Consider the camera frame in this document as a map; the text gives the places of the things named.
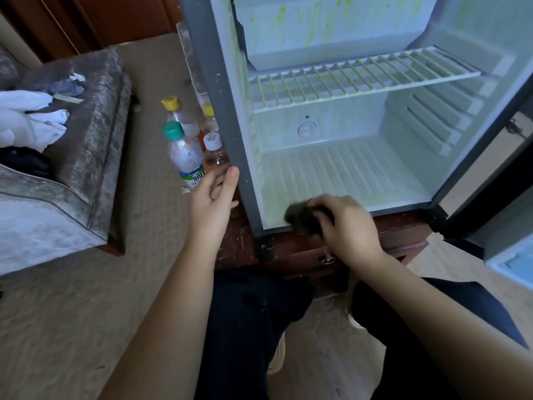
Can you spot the paper slip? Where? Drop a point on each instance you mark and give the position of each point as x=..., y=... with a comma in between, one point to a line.
x=68, y=99

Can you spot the person's left hand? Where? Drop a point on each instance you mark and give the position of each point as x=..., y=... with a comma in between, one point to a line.
x=212, y=208

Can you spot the fridge door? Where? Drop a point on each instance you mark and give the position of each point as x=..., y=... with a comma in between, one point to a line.
x=500, y=229

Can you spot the small white garment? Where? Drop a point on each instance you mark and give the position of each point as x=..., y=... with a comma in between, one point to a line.
x=25, y=100

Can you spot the grey mini fridge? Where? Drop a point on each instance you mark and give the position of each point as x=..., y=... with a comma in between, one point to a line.
x=216, y=95

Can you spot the yellow label drink bottle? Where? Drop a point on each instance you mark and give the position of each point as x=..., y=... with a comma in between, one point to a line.
x=208, y=116

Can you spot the grey upholstered bench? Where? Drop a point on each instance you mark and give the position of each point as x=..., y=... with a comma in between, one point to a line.
x=191, y=62

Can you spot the person's right forearm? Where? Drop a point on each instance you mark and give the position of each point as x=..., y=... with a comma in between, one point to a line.
x=450, y=329

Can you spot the dark red wooden stand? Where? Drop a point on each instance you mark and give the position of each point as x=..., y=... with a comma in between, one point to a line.
x=333, y=245

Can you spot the grey velvet sofa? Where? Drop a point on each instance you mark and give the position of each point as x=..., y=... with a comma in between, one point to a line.
x=58, y=179

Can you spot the large white garment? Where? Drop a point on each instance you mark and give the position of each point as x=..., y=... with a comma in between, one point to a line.
x=32, y=129

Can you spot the brown tea bottle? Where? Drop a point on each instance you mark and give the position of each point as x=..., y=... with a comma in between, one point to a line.
x=215, y=150

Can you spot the person's left forearm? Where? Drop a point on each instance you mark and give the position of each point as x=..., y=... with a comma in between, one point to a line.
x=162, y=329

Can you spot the dark grey cloth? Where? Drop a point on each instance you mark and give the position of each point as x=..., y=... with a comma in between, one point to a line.
x=304, y=219

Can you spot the person's right hand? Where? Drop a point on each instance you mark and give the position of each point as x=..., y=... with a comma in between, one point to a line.
x=350, y=233

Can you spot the person's dark trousers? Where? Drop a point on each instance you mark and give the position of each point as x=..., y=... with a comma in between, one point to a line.
x=250, y=337

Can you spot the orange soda bottle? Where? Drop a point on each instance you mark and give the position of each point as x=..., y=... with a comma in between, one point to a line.
x=181, y=119

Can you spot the green cap water bottle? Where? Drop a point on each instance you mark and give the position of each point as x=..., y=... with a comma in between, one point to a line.
x=185, y=158

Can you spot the person's left foot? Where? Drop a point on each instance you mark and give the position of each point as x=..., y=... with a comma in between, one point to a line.
x=278, y=352

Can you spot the black garment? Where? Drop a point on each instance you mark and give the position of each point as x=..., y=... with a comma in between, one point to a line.
x=25, y=162

